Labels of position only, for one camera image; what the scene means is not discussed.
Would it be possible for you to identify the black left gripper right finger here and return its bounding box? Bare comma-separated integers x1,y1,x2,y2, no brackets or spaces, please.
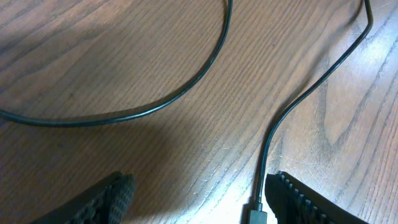
265,171,366,224

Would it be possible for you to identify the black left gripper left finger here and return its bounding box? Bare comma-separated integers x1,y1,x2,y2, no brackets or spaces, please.
33,171,136,224

